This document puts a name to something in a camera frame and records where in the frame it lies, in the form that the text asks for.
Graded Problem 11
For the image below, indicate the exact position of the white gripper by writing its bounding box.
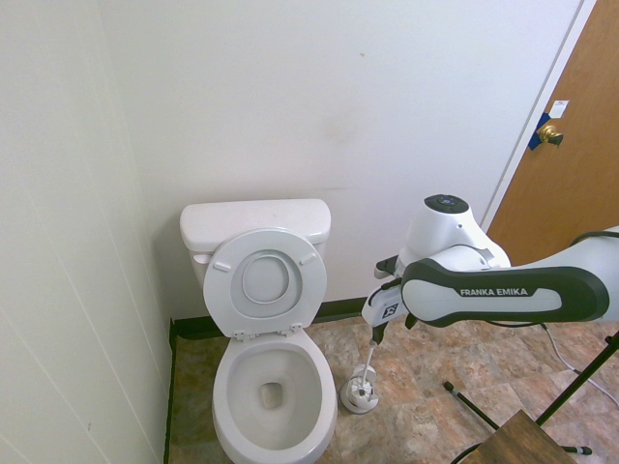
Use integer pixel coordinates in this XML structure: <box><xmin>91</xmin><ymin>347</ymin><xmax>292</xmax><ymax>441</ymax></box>
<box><xmin>362</xmin><ymin>278</ymin><xmax>410</xmax><ymax>346</ymax></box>

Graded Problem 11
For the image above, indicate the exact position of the white toilet brush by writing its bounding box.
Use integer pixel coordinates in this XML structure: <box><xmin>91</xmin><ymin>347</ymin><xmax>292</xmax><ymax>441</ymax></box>
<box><xmin>358</xmin><ymin>337</ymin><xmax>379</xmax><ymax>398</ymax></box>

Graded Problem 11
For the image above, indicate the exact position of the white toilet brush holder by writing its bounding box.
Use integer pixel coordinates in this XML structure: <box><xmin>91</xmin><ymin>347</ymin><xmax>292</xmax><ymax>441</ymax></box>
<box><xmin>339</xmin><ymin>365</ymin><xmax>379</xmax><ymax>415</ymax></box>

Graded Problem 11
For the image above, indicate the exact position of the white toilet lid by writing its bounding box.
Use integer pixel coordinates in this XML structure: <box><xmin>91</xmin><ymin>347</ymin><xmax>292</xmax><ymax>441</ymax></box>
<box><xmin>241</xmin><ymin>253</ymin><xmax>292</xmax><ymax>305</ymax></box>

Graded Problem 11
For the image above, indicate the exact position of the white toilet bowl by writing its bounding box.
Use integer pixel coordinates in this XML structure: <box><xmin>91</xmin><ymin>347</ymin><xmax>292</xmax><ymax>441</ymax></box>
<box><xmin>211</xmin><ymin>331</ymin><xmax>339</xmax><ymax>464</ymax></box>

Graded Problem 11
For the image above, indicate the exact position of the white toilet tank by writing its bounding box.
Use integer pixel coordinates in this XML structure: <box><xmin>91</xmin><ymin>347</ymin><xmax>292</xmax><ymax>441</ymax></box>
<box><xmin>179</xmin><ymin>198</ymin><xmax>334</xmax><ymax>292</ymax></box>

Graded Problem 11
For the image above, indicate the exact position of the dark wooden table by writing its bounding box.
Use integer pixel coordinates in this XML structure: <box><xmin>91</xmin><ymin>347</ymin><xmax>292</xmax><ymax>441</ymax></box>
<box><xmin>476</xmin><ymin>409</ymin><xmax>575</xmax><ymax>464</ymax></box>

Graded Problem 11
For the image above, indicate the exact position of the brown wooden door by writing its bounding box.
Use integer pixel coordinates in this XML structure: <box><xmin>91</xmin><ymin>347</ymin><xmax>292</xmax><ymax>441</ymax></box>
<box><xmin>487</xmin><ymin>0</ymin><xmax>619</xmax><ymax>267</ymax></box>

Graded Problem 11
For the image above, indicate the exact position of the blue tape strip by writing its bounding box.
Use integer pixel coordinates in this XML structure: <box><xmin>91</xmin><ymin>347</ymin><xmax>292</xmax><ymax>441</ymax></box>
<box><xmin>528</xmin><ymin>111</ymin><xmax>557</xmax><ymax>152</ymax></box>

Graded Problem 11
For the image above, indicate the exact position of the brass door knob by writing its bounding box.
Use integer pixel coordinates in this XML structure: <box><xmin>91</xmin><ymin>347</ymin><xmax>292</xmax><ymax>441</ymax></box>
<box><xmin>539</xmin><ymin>124</ymin><xmax>565</xmax><ymax>149</ymax></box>

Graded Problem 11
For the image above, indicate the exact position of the black floor cable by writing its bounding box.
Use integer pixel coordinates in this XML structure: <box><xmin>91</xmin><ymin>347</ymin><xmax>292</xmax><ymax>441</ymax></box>
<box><xmin>448</xmin><ymin>441</ymin><xmax>486</xmax><ymax>464</ymax></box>

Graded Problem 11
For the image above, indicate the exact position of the white toilet seat ring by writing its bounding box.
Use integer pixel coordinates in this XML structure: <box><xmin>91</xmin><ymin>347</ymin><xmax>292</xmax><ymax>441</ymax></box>
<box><xmin>202</xmin><ymin>226</ymin><xmax>328</xmax><ymax>342</ymax></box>

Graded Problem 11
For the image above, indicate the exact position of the white floor cable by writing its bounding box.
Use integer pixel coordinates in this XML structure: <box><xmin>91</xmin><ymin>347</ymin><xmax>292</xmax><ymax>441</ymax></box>
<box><xmin>542</xmin><ymin>322</ymin><xmax>619</xmax><ymax>407</ymax></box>

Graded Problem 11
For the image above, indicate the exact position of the black camera tripod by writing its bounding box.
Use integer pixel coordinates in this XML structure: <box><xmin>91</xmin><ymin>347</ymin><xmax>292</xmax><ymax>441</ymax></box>
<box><xmin>443</xmin><ymin>330</ymin><xmax>619</xmax><ymax>456</ymax></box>

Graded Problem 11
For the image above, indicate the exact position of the white door frame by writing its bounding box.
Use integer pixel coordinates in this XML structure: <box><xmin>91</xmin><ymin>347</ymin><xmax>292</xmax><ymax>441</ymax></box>
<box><xmin>480</xmin><ymin>0</ymin><xmax>602</xmax><ymax>234</ymax></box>

